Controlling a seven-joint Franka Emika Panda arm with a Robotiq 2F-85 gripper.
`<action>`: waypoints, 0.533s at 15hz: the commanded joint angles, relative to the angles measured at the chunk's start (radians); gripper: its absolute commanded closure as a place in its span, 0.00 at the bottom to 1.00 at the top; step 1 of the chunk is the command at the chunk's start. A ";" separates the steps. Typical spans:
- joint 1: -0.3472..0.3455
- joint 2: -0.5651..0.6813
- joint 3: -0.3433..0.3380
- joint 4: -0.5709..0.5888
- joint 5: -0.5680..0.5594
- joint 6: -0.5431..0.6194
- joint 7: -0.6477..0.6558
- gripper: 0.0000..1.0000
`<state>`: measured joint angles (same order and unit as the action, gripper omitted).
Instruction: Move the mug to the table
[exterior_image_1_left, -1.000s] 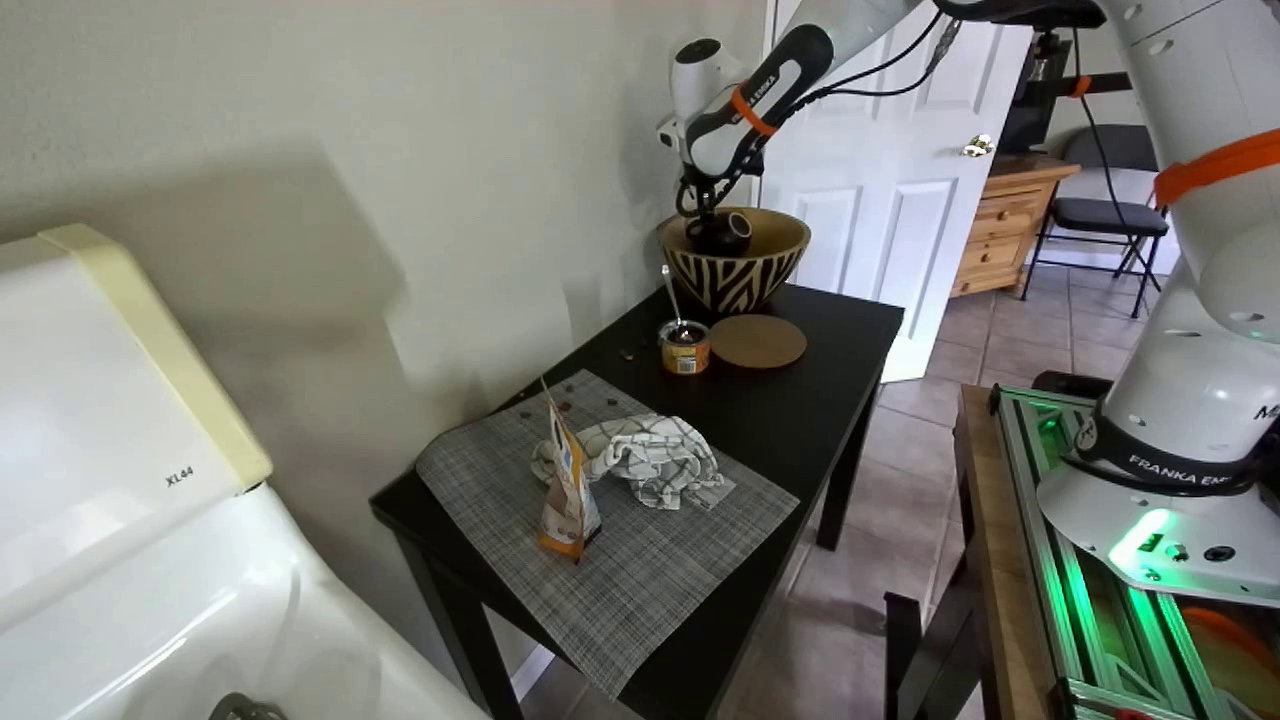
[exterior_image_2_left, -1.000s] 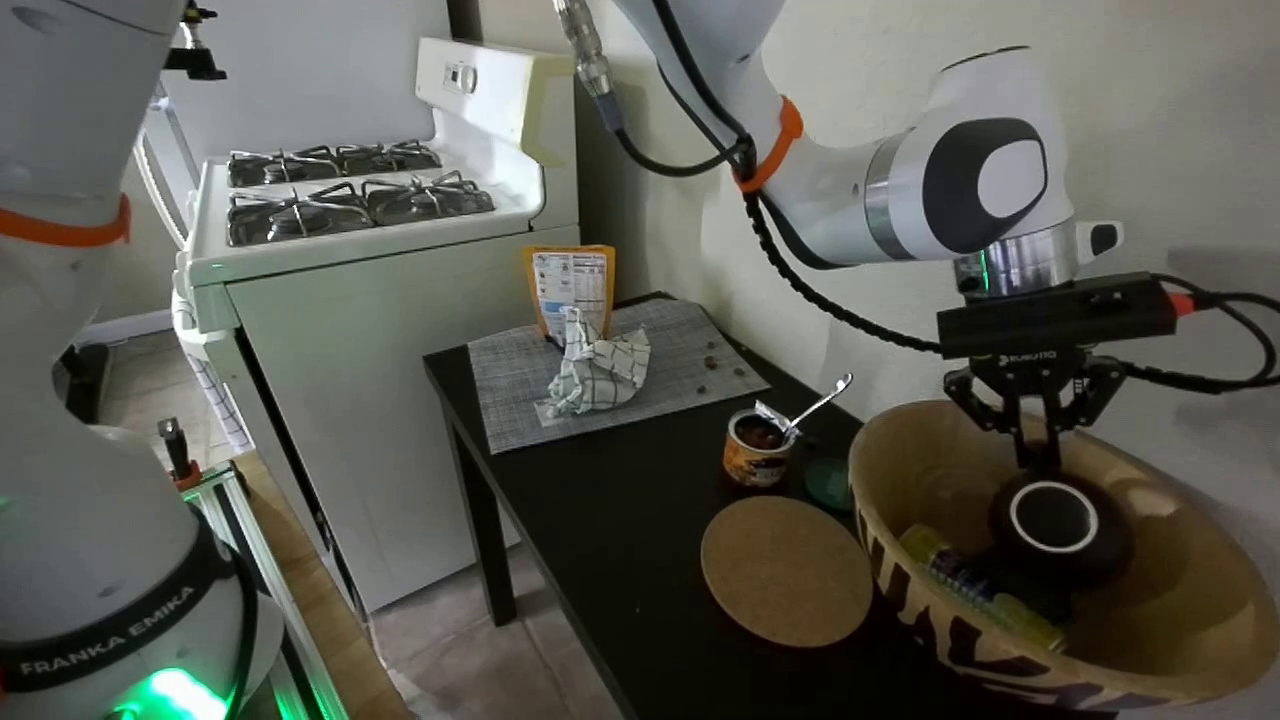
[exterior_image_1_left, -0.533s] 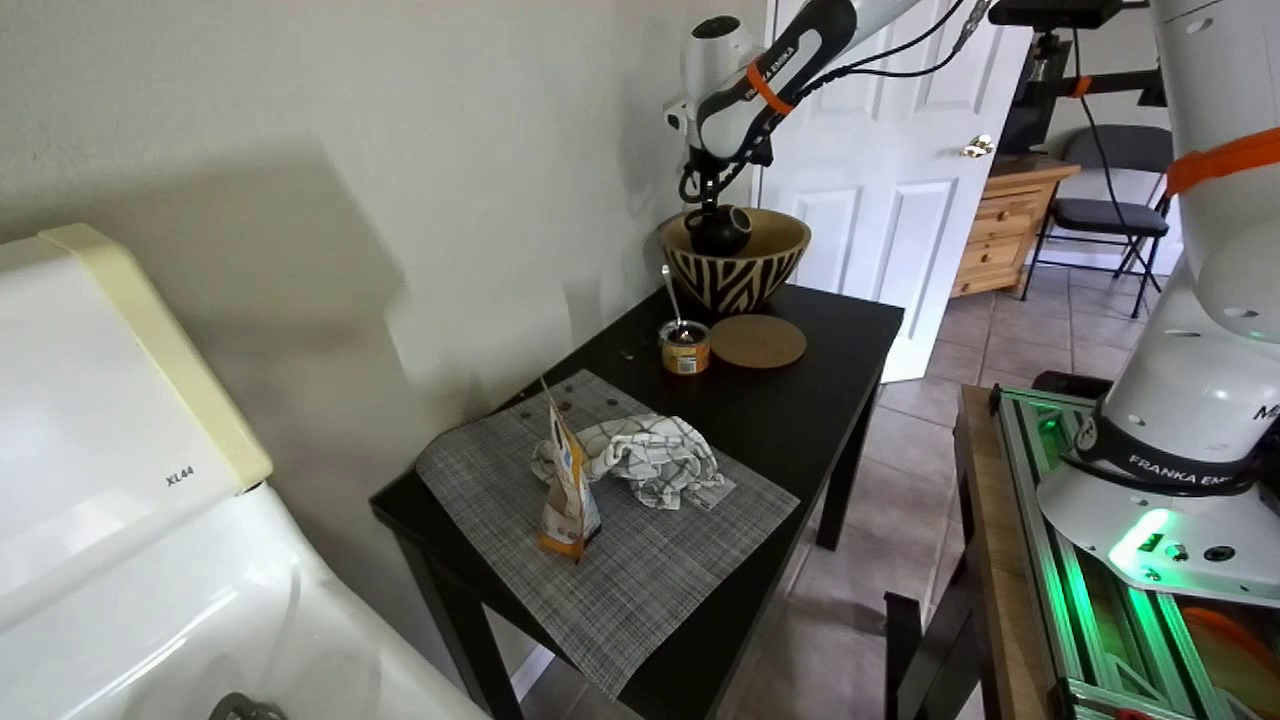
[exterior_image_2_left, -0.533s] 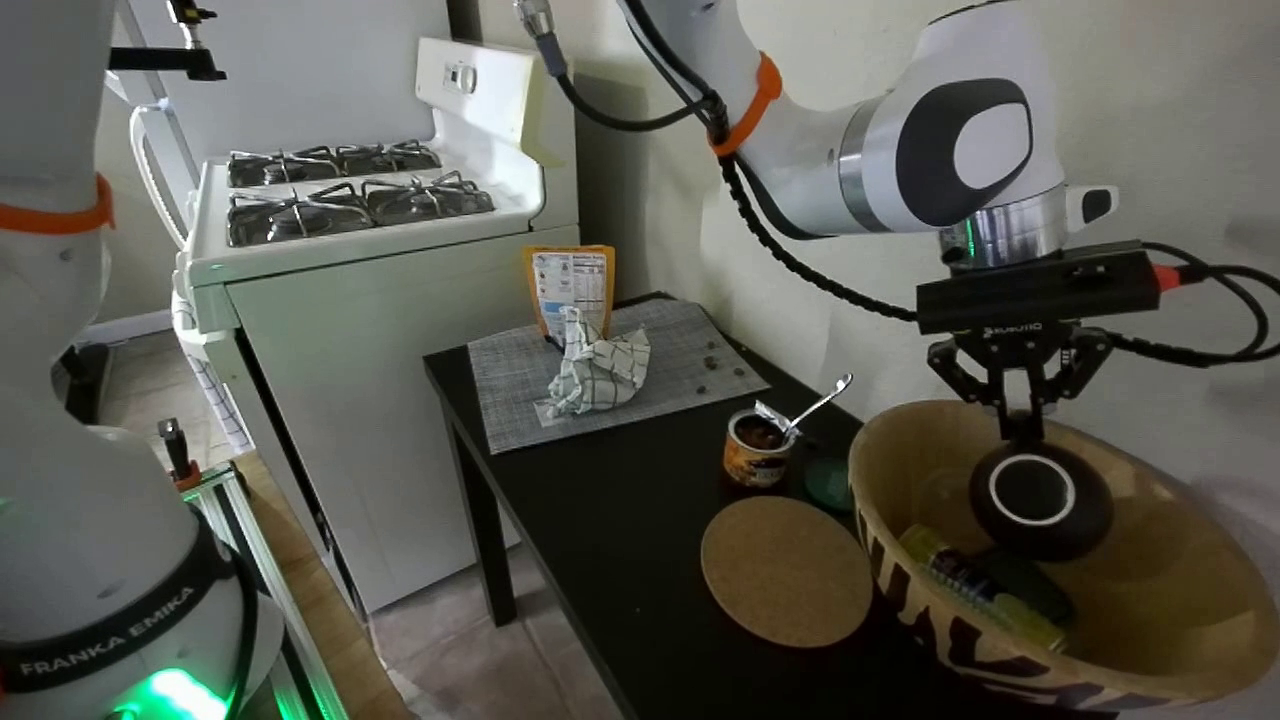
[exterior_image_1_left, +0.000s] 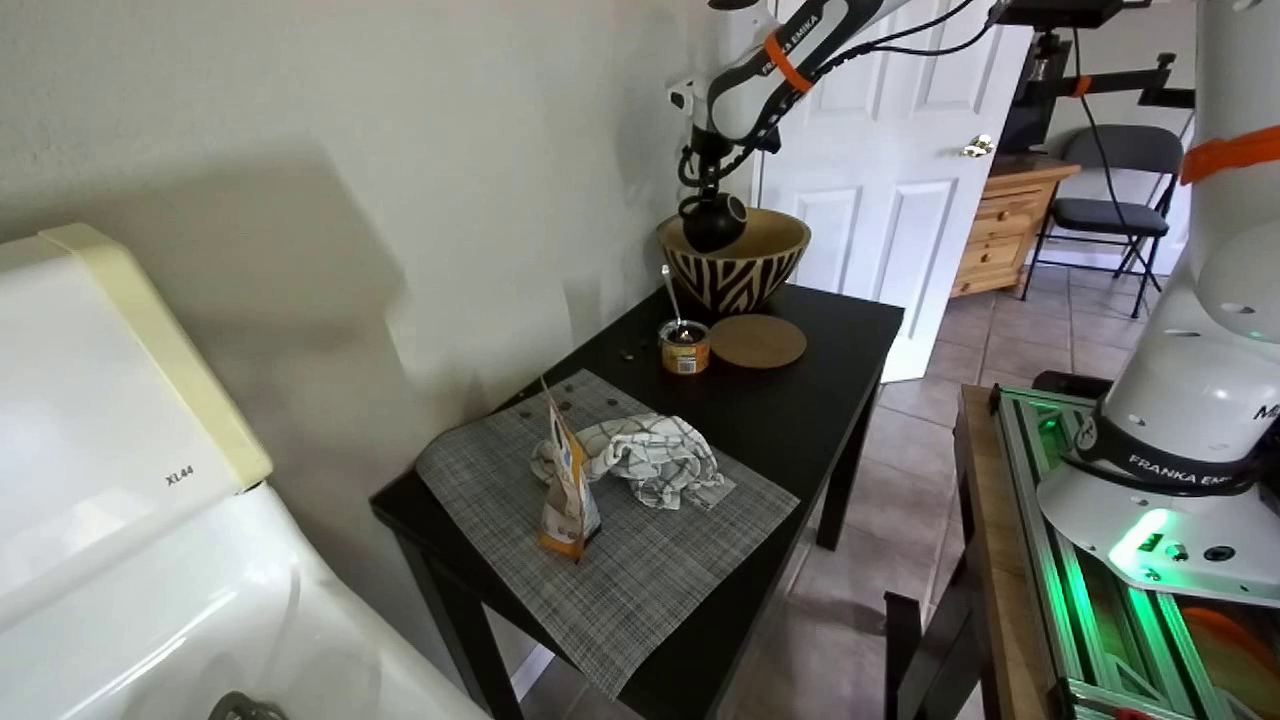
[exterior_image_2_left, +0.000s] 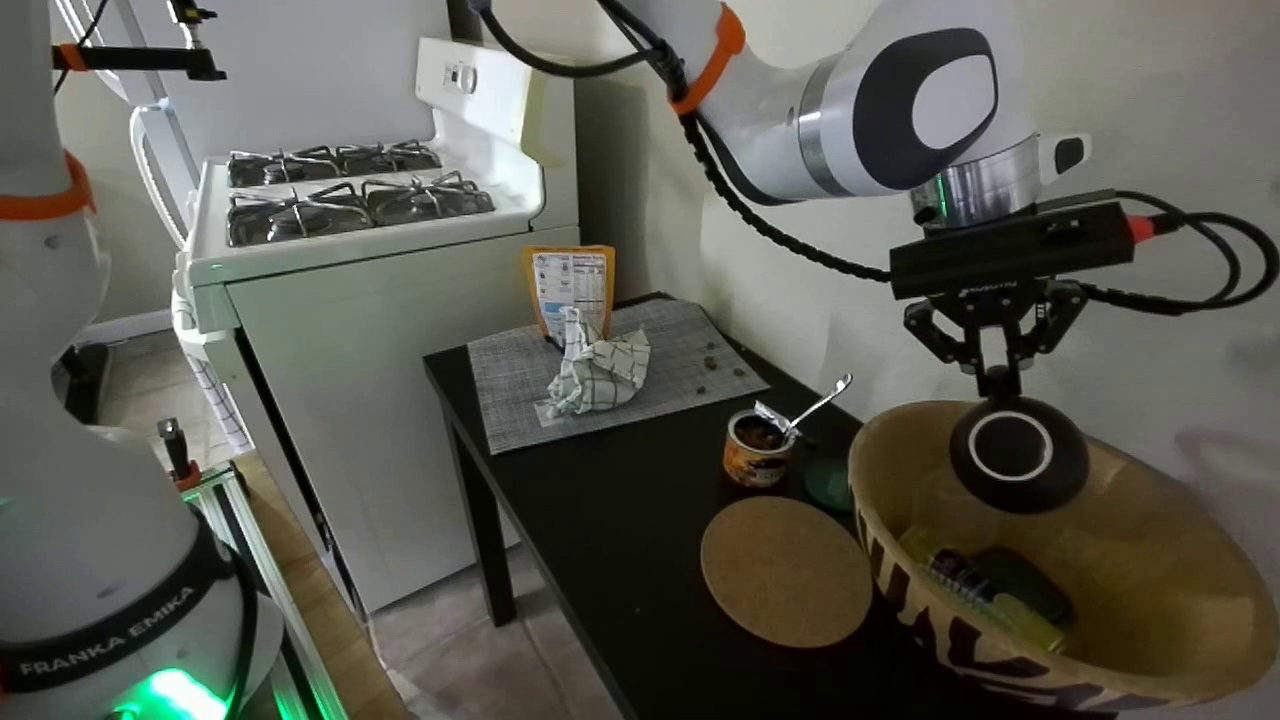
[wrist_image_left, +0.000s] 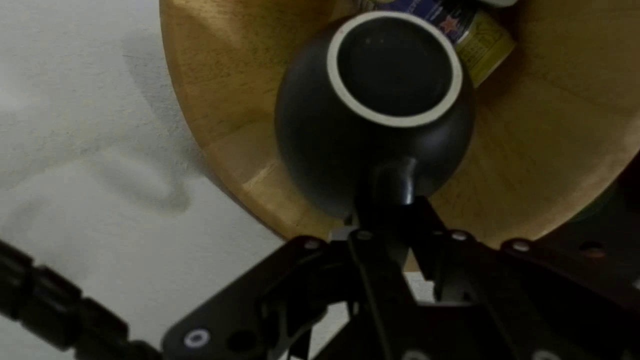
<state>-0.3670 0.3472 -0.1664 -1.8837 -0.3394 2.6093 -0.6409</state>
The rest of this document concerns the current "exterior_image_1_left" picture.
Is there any white panel door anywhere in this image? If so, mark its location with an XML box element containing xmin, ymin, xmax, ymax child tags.
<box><xmin>755</xmin><ymin>16</ymin><xmax>1036</xmax><ymax>385</ymax></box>

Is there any green-lit aluminium frame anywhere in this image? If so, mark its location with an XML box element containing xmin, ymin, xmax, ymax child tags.
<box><xmin>996</xmin><ymin>385</ymin><xmax>1280</xmax><ymax>720</ymax></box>

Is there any orange snack bag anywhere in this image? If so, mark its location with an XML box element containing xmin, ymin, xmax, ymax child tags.
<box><xmin>534</xmin><ymin>385</ymin><xmax>609</xmax><ymax>564</ymax></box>

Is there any black folding chair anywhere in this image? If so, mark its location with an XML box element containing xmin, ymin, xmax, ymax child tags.
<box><xmin>1022</xmin><ymin>122</ymin><xmax>1187</xmax><ymax>322</ymax></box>

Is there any crumpled printed cloth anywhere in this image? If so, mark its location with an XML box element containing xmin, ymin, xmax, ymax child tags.
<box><xmin>534</xmin><ymin>407</ymin><xmax>742</xmax><ymax>517</ymax></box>

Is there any gray woven placemat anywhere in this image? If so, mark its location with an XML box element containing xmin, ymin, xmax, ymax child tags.
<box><xmin>411</xmin><ymin>365</ymin><xmax>805</xmax><ymax>702</ymax></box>

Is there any wooden drawer chest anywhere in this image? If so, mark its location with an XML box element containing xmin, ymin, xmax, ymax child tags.
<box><xmin>948</xmin><ymin>155</ymin><xmax>1081</xmax><ymax>300</ymax></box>

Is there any black camera tripod stand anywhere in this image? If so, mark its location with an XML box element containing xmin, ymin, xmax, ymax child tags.
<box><xmin>991</xmin><ymin>0</ymin><xmax>1204</xmax><ymax>165</ymax></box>

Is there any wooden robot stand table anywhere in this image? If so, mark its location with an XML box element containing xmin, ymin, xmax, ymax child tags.
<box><xmin>885</xmin><ymin>380</ymin><xmax>1071</xmax><ymax>720</ymax></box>

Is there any open tin can orange label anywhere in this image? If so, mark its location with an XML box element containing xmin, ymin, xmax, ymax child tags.
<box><xmin>655</xmin><ymin>316</ymin><xmax>717</xmax><ymax>380</ymax></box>

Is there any black side table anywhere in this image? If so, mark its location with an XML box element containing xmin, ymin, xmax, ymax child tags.
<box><xmin>370</xmin><ymin>279</ymin><xmax>908</xmax><ymax>720</ymax></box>

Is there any round cork coaster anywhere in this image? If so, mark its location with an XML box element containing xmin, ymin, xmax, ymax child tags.
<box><xmin>706</xmin><ymin>307</ymin><xmax>811</xmax><ymax>371</ymax></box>

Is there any zebra pattern wooden bowl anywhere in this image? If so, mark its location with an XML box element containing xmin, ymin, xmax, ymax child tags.
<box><xmin>655</xmin><ymin>205</ymin><xmax>816</xmax><ymax>322</ymax></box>

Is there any white plastic spoon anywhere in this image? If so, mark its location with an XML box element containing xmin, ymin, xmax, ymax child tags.
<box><xmin>655</xmin><ymin>262</ymin><xmax>688</xmax><ymax>331</ymax></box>

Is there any black camera cable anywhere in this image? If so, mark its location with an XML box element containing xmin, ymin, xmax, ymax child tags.
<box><xmin>851</xmin><ymin>0</ymin><xmax>996</xmax><ymax>64</ymax></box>

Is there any black round mug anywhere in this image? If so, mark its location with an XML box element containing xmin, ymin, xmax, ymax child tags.
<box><xmin>675</xmin><ymin>191</ymin><xmax>754</xmax><ymax>257</ymax></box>

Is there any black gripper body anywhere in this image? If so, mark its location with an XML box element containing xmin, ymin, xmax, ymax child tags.
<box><xmin>679</xmin><ymin>123</ymin><xmax>754</xmax><ymax>189</ymax></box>

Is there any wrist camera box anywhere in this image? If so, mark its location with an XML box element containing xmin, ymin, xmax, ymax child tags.
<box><xmin>663</xmin><ymin>77</ymin><xmax>708</xmax><ymax>122</ymax></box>

